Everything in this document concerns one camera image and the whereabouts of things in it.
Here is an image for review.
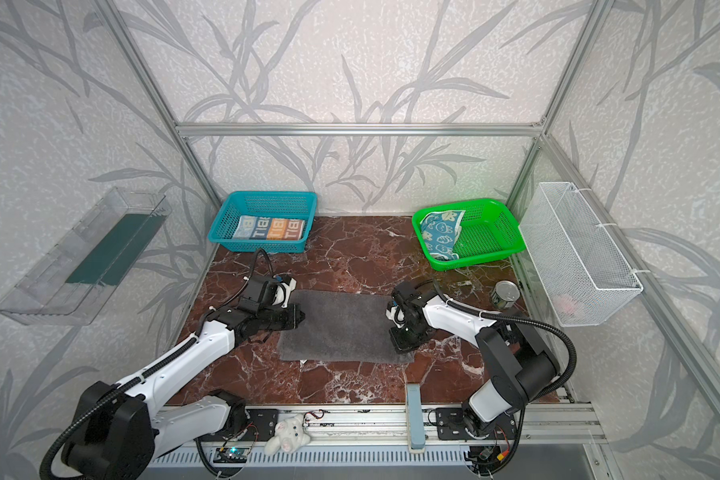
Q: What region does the printed rabbit towel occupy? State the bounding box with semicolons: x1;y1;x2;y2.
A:
233;215;305;241

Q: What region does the metal tin can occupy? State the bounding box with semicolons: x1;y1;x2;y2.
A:
492;280;521;310

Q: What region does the clear plastic wall bin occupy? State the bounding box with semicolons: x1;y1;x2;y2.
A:
0;187;172;326

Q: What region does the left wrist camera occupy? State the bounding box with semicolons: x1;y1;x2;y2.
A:
273;274;297;308

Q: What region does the white plush toy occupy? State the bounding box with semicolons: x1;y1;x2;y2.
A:
264;416;311;456

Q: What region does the teal plastic basket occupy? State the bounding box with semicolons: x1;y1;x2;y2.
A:
208;191;318;253

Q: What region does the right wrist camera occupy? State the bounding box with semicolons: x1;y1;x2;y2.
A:
386;301;405;328

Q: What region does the teal patterned towel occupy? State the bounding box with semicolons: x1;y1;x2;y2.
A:
419;210;465;261

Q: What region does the grey blue sponge block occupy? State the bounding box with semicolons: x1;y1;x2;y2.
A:
405;384;426;454

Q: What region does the pink item in wire basket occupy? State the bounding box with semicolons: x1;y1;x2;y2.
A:
553;294;581;318

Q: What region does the green plastic basket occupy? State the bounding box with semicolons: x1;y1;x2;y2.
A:
412;199;526;271

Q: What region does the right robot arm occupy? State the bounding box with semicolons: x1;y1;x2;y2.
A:
386;280;578;439

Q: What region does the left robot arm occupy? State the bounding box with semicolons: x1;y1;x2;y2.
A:
39;271;305;479

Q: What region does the white wire mesh basket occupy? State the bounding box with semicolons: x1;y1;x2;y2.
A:
519;182;643;327

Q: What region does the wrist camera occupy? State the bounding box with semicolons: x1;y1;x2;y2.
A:
386;301;405;328
273;274;297;308

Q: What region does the grey towel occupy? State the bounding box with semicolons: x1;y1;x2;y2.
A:
278;290;414;364

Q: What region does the green lit circuit board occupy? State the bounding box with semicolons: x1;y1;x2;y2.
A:
213;447;250;464

